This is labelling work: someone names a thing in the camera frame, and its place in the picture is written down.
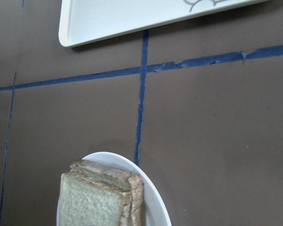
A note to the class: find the toast with fried egg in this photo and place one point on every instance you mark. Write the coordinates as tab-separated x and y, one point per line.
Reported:
123	179

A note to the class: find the bread slice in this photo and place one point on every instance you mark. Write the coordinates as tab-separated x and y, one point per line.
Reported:
84	201

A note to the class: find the cream bear tray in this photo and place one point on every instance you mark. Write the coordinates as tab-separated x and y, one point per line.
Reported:
87	21

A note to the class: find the white round plate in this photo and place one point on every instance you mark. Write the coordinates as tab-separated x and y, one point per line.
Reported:
154	210

